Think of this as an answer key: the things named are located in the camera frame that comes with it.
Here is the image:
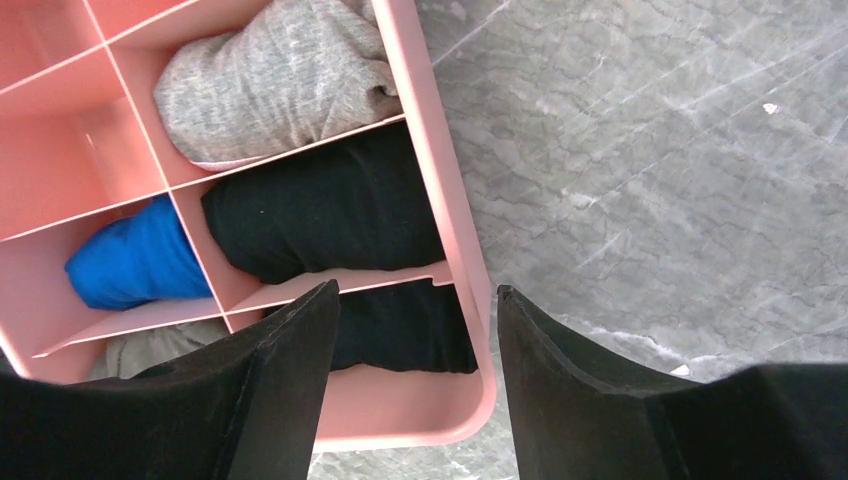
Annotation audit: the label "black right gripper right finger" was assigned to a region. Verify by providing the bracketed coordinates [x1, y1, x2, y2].
[497, 285, 847, 479]

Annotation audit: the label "blue rolled underwear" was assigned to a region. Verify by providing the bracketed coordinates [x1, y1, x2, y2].
[65, 195, 212, 311]

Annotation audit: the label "black rolled underwear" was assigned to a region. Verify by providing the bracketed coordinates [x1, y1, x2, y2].
[201, 122, 446, 285]
[330, 280, 478, 374]

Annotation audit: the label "grey boxer briefs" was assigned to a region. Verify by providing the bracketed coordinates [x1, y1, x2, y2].
[153, 1, 402, 172]

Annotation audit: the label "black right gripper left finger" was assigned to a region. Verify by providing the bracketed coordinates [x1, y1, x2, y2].
[1, 281, 340, 479]

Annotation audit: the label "black rolled underwear right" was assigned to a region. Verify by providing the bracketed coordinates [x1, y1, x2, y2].
[330, 280, 478, 374]

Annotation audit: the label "pink divided organizer tray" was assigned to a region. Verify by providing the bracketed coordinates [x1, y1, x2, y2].
[1, 1, 497, 452]

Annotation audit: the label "black rolled underwear left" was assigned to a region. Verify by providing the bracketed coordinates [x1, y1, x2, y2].
[201, 122, 446, 285]

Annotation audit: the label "grey rolled underwear in tray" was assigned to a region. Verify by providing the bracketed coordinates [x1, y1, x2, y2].
[88, 319, 230, 381]

